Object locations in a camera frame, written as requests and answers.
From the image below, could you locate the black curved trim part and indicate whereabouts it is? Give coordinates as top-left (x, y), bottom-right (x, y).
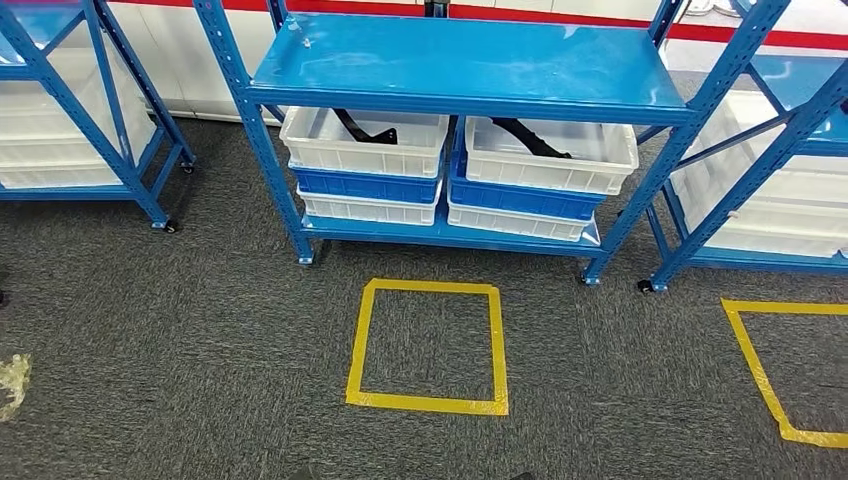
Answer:
top-left (490, 117), bottom-right (573, 160)
top-left (332, 108), bottom-right (399, 146)

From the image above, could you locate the blue metal shelf rack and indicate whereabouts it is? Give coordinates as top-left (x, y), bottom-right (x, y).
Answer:
top-left (192, 0), bottom-right (793, 286)
top-left (639, 0), bottom-right (848, 293)
top-left (0, 0), bottom-right (197, 233)

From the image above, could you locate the yellow floor tape square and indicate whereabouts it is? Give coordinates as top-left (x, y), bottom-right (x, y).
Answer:
top-left (345, 278), bottom-right (510, 417)
top-left (720, 299), bottom-right (848, 450)

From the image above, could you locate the white car body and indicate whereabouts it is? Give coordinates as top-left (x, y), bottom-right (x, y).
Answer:
top-left (99, 0), bottom-right (848, 127)

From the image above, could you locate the crumpled clear tape scrap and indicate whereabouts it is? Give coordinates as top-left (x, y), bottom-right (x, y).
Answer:
top-left (0, 354), bottom-right (33, 423)

